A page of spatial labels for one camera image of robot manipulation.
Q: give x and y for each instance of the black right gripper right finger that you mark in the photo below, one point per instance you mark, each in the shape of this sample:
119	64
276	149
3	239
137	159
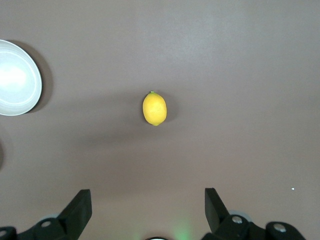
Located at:
215	210

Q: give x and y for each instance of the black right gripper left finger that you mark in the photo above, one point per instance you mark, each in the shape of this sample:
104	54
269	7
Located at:
77	210

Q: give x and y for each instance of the yellow lemon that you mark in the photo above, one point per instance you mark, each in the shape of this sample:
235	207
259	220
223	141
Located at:
154	108

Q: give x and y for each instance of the brown table mat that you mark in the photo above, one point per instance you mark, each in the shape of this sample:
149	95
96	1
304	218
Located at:
225	75

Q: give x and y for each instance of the beige round plate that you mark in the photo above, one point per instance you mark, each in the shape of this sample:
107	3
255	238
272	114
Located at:
15	77

